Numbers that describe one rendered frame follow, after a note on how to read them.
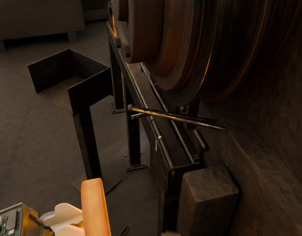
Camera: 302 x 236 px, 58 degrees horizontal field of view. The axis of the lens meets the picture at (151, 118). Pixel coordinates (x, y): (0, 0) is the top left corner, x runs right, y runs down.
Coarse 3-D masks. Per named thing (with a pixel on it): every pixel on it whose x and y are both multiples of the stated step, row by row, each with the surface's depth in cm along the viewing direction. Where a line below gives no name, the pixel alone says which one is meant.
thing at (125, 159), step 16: (112, 48) 171; (112, 64) 178; (128, 96) 130; (112, 112) 199; (128, 112) 136; (128, 128) 142; (128, 144) 156; (128, 160) 163; (144, 160) 163; (160, 176) 79; (160, 192) 83; (176, 192) 79; (160, 208) 88; (176, 208) 84; (160, 224) 92; (176, 224) 91
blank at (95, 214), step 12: (96, 180) 44; (84, 192) 41; (96, 192) 41; (84, 204) 39; (96, 204) 39; (84, 216) 38; (96, 216) 38; (84, 228) 37; (96, 228) 37; (108, 228) 38
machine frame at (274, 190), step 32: (288, 64) 44; (256, 96) 54; (288, 96) 45; (192, 128) 82; (256, 128) 56; (288, 128) 46; (224, 160) 60; (256, 160) 50; (288, 160) 48; (256, 192) 49; (288, 192) 44; (256, 224) 51; (288, 224) 42
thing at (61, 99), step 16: (32, 64) 109; (48, 64) 114; (64, 64) 121; (80, 64) 120; (96, 64) 111; (32, 80) 112; (48, 80) 118; (64, 80) 124; (80, 80) 123; (96, 80) 104; (48, 96) 113; (64, 96) 112; (80, 96) 101; (96, 96) 107; (80, 112) 115; (80, 128) 121; (80, 144) 131; (96, 160) 138; (80, 176) 154; (96, 176) 144; (112, 176) 154; (80, 192) 146
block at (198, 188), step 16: (192, 176) 56; (208, 176) 56; (224, 176) 56; (192, 192) 53; (208, 192) 53; (224, 192) 53; (192, 208) 54; (208, 208) 53; (224, 208) 55; (192, 224) 56; (208, 224) 58; (224, 224) 60
